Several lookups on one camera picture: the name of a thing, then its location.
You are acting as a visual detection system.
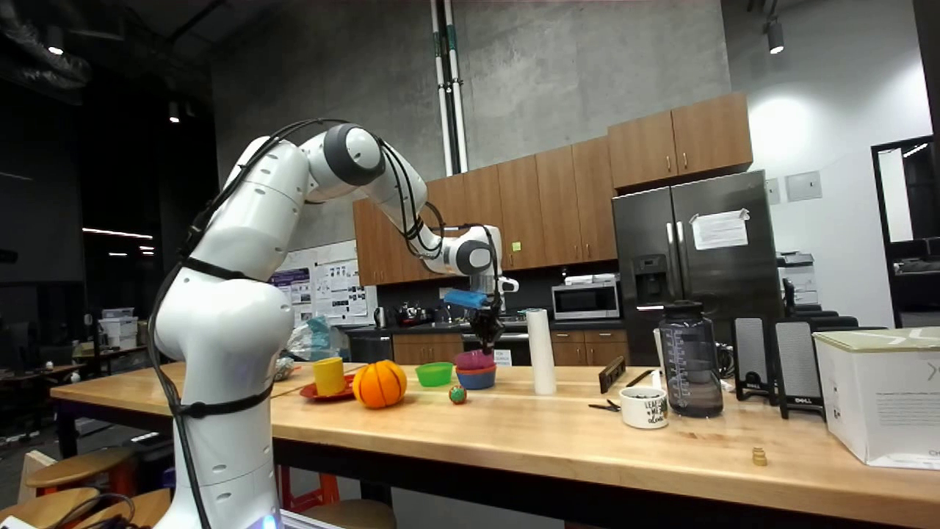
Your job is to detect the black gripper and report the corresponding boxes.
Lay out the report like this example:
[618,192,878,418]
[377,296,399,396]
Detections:
[468,302,505,358]

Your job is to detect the pink bowl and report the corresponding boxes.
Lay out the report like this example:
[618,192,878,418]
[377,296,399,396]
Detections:
[453,350,499,380]

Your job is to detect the blue bowl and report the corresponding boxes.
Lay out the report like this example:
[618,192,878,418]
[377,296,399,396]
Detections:
[456,371,499,394]

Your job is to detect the green bowl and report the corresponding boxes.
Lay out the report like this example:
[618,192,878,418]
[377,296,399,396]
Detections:
[413,358,456,388]

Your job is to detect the brown wooden base cabinets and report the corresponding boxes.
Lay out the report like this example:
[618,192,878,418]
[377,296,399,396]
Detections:
[390,327,632,366]

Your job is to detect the silver microwave oven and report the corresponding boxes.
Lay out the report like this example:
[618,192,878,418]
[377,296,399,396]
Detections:
[550,269,625,324]

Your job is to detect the orange toy pumpkin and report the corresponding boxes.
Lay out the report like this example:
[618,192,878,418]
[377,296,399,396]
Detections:
[350,356,412,410]

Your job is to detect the small black tilted slab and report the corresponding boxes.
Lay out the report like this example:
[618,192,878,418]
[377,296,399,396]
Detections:
[596,353,632,396]

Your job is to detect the yellow mug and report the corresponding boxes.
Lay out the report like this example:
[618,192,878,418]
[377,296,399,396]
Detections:
[309,353,350,400]

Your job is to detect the white poster board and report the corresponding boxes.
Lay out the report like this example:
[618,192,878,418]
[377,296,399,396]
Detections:
[261,239,383,331]

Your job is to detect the plastic bread bag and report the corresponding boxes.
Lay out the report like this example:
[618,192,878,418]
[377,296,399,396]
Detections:
[286,311,347,363]

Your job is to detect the white mug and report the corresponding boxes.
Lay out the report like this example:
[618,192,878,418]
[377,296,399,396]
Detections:
[618,381,673,433]

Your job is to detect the red plate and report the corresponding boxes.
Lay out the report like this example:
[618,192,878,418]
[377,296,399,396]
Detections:
[296,377,359,405]

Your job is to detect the dark water jug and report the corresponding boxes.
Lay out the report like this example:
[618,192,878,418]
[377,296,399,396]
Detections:
[654,300,737,419]

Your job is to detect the stainless steel refrigerator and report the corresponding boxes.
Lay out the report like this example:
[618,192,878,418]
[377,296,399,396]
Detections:
[610,168,788,366]

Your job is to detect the wooden stool red legs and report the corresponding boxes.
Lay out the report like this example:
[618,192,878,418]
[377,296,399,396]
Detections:
[277,460,343,513]
[21,444,140,500]

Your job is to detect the white paper on refrigerator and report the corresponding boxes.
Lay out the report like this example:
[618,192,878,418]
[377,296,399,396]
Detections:
[691,205,751,252]

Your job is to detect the black flat stand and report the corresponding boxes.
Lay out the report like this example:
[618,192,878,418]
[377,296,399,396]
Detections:
[773,318,828,419]
[731,311,778,403]

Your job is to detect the metal conduit pipes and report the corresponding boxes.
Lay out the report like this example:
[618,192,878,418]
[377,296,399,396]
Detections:
[430,0,469,183]

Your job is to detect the white cardboard box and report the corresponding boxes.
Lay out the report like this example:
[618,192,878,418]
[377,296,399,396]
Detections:
[810,324,940,471]

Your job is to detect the black ceiling spotlight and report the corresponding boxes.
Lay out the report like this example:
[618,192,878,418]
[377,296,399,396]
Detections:
[760,14,789,59]

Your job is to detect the round wooden stool seat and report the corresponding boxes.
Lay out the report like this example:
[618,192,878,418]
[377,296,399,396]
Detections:
[0,485,177,529]

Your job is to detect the brown wooden wall cabinets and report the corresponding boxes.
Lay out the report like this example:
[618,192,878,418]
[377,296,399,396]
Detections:
[350,92,754,287]

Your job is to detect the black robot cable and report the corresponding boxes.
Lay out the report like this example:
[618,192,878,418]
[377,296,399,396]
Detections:
[145,114,450,529]

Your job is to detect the grey wall plate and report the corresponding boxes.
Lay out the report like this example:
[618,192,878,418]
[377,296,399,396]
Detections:
[782,168,825,205]

